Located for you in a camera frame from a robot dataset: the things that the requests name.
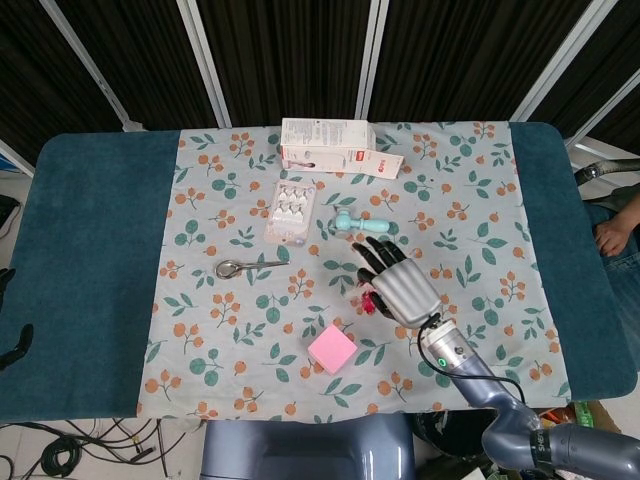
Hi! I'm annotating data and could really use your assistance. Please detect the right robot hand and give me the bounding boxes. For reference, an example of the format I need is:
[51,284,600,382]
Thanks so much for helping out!
[351,236,443,330]

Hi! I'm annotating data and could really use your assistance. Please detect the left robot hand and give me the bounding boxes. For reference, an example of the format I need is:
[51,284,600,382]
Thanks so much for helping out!
[0,267,35,372]

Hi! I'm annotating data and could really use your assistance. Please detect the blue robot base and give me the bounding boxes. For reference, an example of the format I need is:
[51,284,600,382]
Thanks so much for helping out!
[200,413,417,480]

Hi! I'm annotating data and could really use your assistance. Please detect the person's hand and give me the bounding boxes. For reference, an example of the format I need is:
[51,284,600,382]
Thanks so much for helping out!
[594,192,640,256]

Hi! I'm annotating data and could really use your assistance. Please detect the teal facial roller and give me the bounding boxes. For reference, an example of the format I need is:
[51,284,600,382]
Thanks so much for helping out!
[332,203,396,239]

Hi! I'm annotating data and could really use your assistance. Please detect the pink cube block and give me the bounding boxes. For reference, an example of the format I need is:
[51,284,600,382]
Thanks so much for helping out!
[307,323,358,375]

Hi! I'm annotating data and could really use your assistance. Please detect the teal table cover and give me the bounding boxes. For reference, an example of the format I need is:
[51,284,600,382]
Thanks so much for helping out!
[0,121,639,426]

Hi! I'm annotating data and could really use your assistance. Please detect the floral tablecloth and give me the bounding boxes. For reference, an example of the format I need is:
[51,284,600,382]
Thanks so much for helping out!
[135,120,571,420]

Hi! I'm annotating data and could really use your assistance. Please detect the clear blister pack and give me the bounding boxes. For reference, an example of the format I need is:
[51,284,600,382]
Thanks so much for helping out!
[263,180,318,247]

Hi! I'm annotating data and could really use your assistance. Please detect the black trash bin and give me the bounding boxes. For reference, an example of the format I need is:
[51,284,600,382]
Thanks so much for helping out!
[414,408,501,474]

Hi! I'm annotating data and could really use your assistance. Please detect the metal spoon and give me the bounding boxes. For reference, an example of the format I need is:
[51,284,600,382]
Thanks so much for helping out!
[214,258,291,278]

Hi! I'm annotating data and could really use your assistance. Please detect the white product box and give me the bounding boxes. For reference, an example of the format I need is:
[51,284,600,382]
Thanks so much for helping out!
[279,117,405,178]

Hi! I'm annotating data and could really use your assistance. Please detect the blue jeans leg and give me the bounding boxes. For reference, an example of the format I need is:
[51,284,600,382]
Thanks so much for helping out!
[585,202,640,351]

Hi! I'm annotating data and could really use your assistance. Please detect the black cables on floor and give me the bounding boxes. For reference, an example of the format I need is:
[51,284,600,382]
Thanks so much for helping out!
[0,417,204,480]

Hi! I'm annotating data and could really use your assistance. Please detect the black bag with strap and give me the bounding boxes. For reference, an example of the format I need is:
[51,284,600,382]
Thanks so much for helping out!
[573,158,640,206]

